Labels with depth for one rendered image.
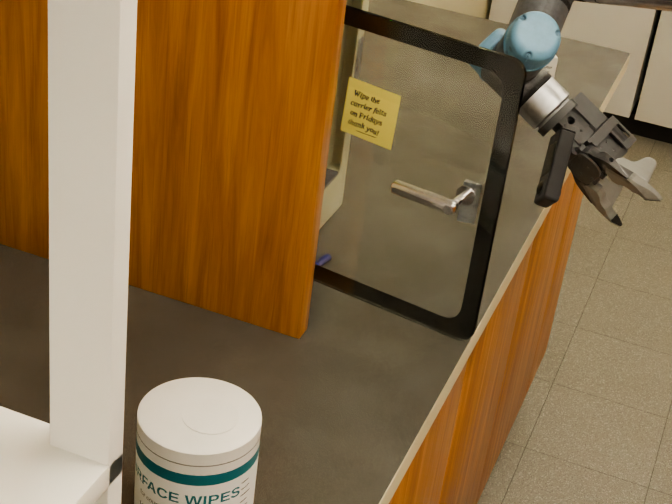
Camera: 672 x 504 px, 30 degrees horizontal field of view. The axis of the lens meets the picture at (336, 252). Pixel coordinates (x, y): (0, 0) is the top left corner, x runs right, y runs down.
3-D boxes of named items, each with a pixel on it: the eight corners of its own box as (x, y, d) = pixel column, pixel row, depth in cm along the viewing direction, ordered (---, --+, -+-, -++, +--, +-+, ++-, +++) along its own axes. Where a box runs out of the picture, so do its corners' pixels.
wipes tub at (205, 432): (110, 536, 135) (113, 427, 128) (168, 466, 146) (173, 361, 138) (219, 578, 132) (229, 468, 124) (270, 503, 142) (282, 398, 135)
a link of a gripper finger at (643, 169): (680, 165, 182) (628, 140, 187) (654, 192, 180) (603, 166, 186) (681, 179, 184) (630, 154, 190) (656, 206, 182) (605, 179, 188)
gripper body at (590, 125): (641, 142, 188) (584, 85, 189) (605, 178, 186) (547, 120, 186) (621, 157, 196) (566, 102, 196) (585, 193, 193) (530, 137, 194)
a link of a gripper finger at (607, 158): (633, 165, 182) (585, 141, 188) (626, 172, 182) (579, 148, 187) (635, 186, 186) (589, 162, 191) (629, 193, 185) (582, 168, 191)
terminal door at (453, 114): (280, 263, 178) (308, -7, 158) (472, 343, 166) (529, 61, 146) (277, 265, 178) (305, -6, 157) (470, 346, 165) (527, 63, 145)
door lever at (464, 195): (407, 183, 161) (410, 164, 159) (473, 207, 157) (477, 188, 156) (387, 197, 157) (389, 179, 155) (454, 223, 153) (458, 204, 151)
